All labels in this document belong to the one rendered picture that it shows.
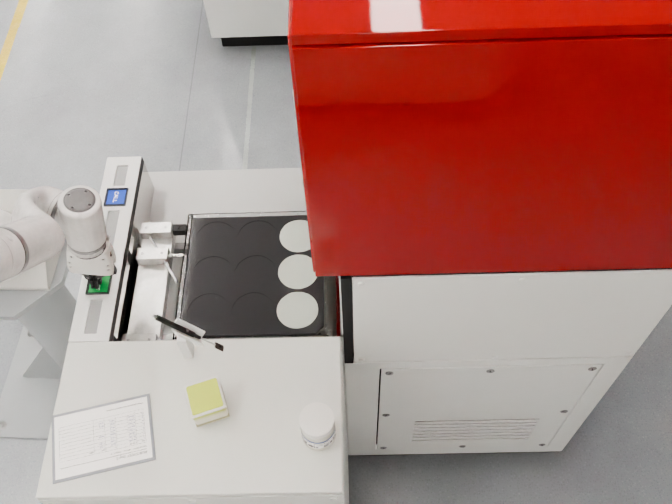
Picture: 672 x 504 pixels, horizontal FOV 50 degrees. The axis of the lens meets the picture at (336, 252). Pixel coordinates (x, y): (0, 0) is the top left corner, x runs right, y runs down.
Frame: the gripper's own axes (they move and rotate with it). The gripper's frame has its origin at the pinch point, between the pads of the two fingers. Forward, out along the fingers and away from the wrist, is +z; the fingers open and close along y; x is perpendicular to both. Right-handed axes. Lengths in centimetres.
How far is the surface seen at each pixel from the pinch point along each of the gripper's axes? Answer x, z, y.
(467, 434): 16, 50, -107
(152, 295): -1.2, 8.0, -12.8
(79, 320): 9.5, 3.0, 2.2
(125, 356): 19.1, 0.0, -9.7
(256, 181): -41, 9, -37
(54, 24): -214, 115, 67
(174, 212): -31.1, 13.7, -14.9
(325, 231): 15, -50, -47
